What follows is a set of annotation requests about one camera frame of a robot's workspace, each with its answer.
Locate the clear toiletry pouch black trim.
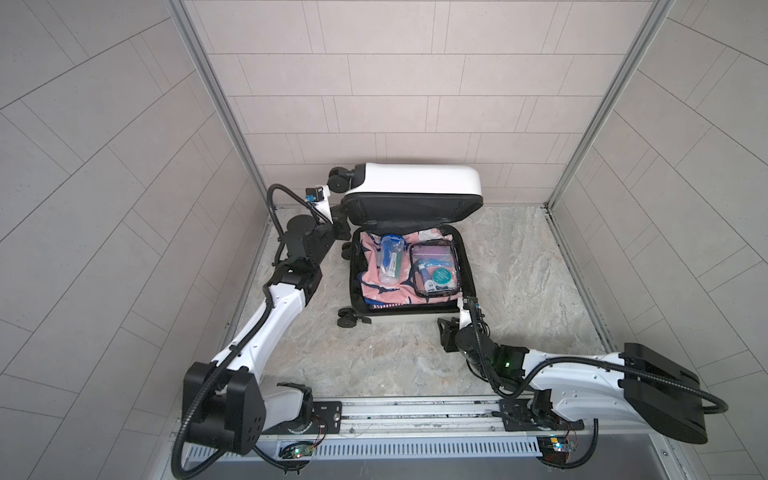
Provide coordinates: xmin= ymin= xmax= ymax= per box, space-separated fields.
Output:
xmin=409 ymin=239 xmax=461 ymax=298

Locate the pink shark print garment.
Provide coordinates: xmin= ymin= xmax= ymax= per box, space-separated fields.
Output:
xmin=357 ymin=228 xmax=461 ymax=305

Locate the clear container with blue lid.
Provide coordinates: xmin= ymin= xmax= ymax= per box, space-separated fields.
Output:
xmin=378 ymin=235 xmax=406 ymax=285

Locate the black and white suitcase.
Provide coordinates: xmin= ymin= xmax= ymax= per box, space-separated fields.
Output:
xmin=328 ymin=163 xmax=484 ymax=328

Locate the red white striped shirt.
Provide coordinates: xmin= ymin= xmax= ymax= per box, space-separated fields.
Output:
xmin=366 ymin=301 xmax=410 ymax=309

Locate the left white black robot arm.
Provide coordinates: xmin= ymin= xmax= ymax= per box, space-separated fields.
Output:
xmin=170 ymin=184 xmax=351 ymax=479

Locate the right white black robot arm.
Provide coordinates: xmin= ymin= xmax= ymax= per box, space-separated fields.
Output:
xmin=437 ymin=297 xmax=729 ymax=445

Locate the right green circuit board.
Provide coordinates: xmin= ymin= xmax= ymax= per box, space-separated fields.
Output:
xmin=536 ymin=436 xmax=577 ymax=466

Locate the green circuit board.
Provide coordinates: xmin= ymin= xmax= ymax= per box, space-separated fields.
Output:
xmin=536 ymin=436 xmax=577 ymax=466
xmin=279 ymin=441 xmax=316 ymax=460

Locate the left green circuit board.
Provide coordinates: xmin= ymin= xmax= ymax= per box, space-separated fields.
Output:
xmin=279 ymin=441 xmax=316 ymax=460

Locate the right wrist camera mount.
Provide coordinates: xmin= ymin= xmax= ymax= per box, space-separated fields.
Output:
xmin=459 ymin=297 xmax=478 ymax=330

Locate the aluminium mounting rail frame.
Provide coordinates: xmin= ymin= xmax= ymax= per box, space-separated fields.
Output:
xmin=152 ymin=392 xmax=691 ymax=480

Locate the right black base cable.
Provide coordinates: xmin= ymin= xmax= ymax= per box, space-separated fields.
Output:
xmin=536 ymin=418 xmax=600 ymax=470

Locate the black base cable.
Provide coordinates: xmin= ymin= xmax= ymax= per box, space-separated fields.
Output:
xmin=536 ymin=418 xmax=600 ymax=470
xmin=251 ymin=419 xmax=328 ymax=475

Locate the left black base cable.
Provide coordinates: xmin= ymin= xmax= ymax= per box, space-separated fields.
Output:
xmin=251 ymin=419 xmax=328 ymax=475

